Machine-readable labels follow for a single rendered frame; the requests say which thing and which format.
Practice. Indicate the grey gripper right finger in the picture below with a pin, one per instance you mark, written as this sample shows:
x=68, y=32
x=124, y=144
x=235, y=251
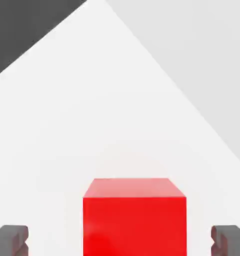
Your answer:
x=231, y=240

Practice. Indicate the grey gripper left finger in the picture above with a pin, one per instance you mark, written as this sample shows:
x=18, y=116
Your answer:
x=8, y=240

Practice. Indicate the small red cube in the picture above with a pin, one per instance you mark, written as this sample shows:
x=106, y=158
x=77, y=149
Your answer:
x=134, y=220

